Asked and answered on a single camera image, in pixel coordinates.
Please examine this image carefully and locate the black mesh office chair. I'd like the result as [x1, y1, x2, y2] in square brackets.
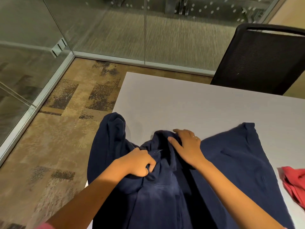
[210, 23, 305, 96]

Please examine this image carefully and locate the person's left forearm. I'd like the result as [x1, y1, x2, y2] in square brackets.
[46, 158, 129, 229]

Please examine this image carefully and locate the navy blue hoodie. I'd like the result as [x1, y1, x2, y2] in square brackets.
[87, 112, 296, 229]

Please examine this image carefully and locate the person's left hand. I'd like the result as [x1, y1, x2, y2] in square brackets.
[117, 147, 157, 178]

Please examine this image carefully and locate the person's right forearm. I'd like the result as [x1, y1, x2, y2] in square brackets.
[194, 159, 286, 229]

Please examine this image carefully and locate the person's right hand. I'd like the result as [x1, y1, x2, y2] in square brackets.
[167, 128, 207, 170]

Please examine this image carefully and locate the metal glass door bracket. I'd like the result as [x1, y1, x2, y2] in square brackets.
[51, 38, 68, 58]

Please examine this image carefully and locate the red garment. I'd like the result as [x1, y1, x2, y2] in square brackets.
[278, 166, 305, 210]

